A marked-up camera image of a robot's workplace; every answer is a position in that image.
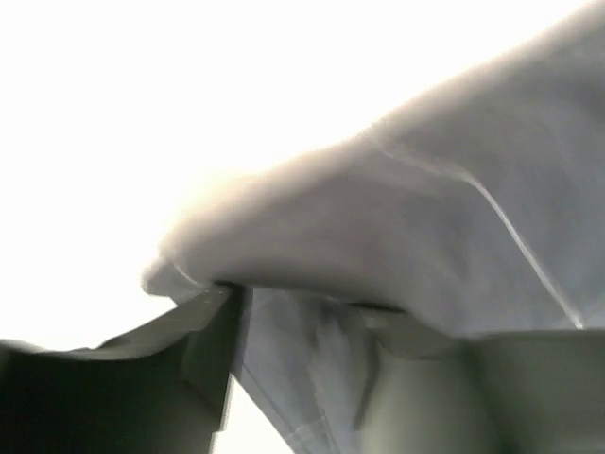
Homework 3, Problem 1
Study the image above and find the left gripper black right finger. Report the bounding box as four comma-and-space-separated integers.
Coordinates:
358, 311, 604, 453

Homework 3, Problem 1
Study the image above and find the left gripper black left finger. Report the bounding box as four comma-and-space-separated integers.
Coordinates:
1, 288, 246, 454

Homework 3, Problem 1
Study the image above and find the dark grey checked pillowcase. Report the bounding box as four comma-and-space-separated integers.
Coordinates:
142, 1, 604, 453

